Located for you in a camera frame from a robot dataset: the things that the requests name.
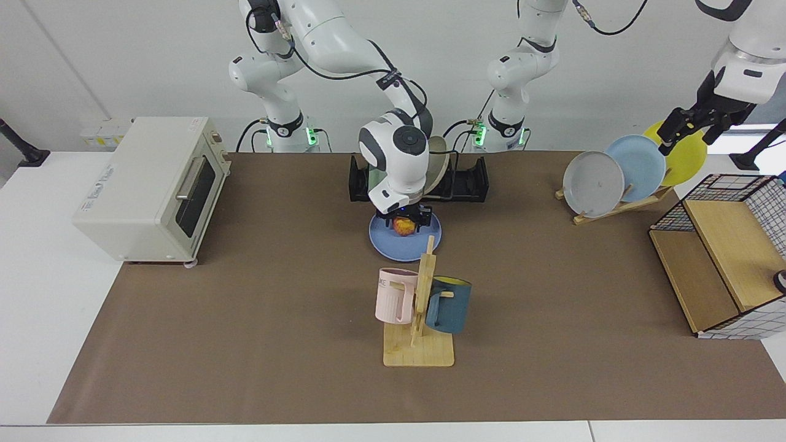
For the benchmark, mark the red yellow apple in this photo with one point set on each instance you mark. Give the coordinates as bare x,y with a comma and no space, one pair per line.
404,228

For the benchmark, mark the yellow plate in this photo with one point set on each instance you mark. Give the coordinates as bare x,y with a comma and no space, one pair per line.
684,162

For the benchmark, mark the green plate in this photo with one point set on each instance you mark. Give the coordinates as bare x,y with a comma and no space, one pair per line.
374,183

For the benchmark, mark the light blue plate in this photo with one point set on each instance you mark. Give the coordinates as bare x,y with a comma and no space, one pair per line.
642,162

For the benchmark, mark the beige plate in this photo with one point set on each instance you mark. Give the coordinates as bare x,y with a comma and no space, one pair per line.
437,166

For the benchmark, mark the black dish rack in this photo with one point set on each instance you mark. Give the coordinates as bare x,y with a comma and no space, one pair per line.
470,184

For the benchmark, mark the grey plate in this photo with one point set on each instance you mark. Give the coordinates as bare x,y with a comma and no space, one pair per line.
592,184

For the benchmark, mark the wooden plate rack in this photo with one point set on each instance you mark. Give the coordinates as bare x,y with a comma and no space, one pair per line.
614,210

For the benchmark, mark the pink cup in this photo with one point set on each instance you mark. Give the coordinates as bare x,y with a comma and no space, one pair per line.
388,301

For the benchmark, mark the dark teal cup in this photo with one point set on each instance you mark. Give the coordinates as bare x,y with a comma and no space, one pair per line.
451,310

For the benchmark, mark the wooden cup stand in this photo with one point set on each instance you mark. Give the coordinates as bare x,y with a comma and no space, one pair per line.
420,353

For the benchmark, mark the brown table cloth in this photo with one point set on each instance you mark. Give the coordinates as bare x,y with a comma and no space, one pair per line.
276,344

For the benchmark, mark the pale toaster oven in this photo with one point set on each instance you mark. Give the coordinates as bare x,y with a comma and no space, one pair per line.
132,196

